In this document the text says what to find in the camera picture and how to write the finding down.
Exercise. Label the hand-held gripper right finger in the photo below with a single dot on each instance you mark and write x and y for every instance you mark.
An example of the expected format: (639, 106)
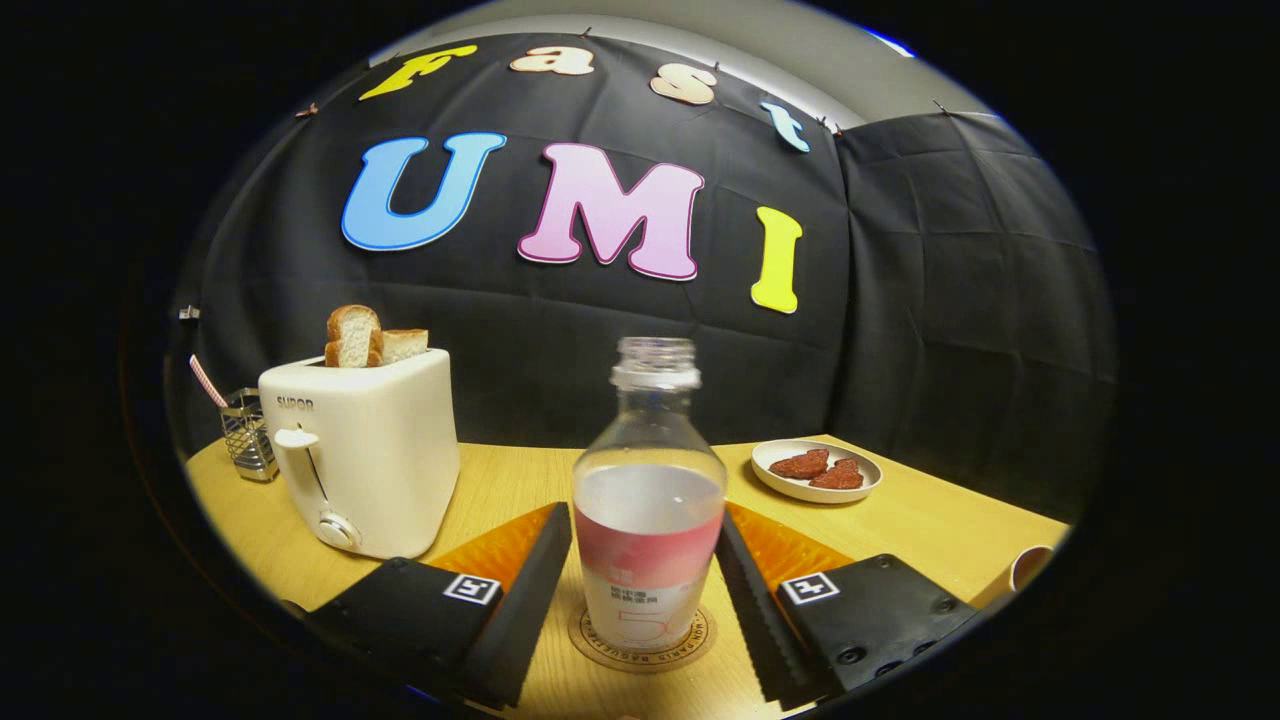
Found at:
(760, 620)

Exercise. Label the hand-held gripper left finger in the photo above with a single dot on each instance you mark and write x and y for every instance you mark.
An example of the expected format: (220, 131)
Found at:
(515, 620)

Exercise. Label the round wooden coaster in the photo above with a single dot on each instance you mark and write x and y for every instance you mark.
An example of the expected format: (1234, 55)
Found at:
(597, 646)

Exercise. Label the clear plastic juice bottle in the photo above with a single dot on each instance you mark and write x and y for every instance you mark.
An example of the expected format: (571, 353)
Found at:
(648, 520)

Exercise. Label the white oval plate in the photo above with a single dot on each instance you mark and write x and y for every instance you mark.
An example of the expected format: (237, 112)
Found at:
(770, 480)

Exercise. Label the wooden table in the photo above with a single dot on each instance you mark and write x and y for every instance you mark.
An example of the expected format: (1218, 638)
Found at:
(500, 480)

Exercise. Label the red meat piece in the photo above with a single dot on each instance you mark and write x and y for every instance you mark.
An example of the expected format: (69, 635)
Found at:
(840, 476)
(800, 464)

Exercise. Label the white toaster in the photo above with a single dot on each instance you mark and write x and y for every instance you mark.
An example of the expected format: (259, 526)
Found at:
(380, 450)

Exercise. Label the square bread slice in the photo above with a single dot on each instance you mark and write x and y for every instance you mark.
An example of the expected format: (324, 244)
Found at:
(405, 345)

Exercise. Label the rounded bread slice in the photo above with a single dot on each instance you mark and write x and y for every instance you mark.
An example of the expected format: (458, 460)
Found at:
(352, 338)

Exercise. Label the striped drinking straw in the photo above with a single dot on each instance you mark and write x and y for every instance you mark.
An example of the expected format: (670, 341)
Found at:
(207, 380)

